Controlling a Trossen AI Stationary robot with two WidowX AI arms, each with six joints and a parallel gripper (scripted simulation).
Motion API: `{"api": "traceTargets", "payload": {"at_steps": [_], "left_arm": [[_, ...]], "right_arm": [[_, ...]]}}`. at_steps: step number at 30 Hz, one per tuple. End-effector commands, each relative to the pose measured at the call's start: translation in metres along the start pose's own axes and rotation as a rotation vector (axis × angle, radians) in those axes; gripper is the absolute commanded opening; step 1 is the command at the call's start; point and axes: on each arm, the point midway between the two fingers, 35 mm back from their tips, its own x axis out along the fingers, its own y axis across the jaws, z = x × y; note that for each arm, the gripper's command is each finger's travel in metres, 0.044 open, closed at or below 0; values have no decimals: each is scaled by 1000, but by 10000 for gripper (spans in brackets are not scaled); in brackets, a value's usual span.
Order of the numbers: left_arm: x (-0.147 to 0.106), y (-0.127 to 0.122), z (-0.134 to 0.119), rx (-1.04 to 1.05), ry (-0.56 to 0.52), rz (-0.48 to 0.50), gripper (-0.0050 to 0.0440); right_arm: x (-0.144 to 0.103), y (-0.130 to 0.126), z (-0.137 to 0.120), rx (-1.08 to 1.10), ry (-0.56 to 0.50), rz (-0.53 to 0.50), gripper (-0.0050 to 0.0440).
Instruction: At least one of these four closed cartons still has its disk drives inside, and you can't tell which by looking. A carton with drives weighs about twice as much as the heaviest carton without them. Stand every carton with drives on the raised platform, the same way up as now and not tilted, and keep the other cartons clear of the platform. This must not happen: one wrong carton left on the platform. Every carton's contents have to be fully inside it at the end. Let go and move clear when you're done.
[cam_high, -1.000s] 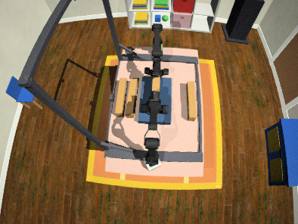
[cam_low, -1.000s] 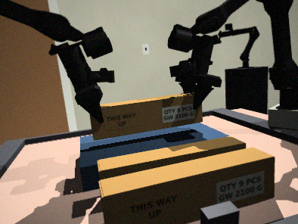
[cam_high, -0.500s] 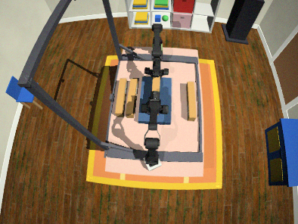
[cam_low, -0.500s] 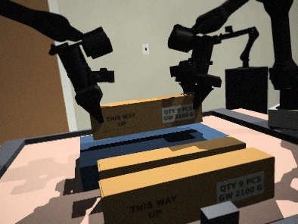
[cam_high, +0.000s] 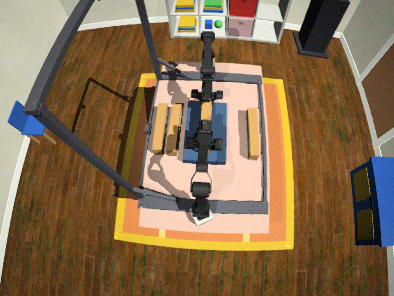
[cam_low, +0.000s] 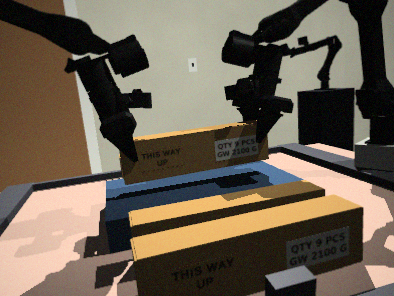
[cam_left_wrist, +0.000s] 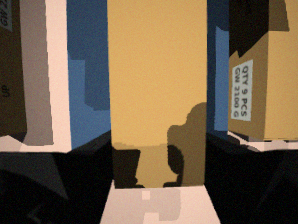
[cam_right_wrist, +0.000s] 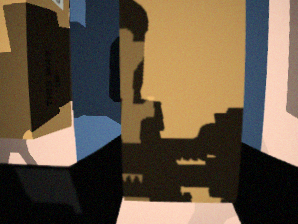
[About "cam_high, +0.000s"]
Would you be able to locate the brown cardboard carton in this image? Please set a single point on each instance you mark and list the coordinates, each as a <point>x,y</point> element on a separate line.
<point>174,130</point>
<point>206,110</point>
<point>252,134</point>
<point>160,130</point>

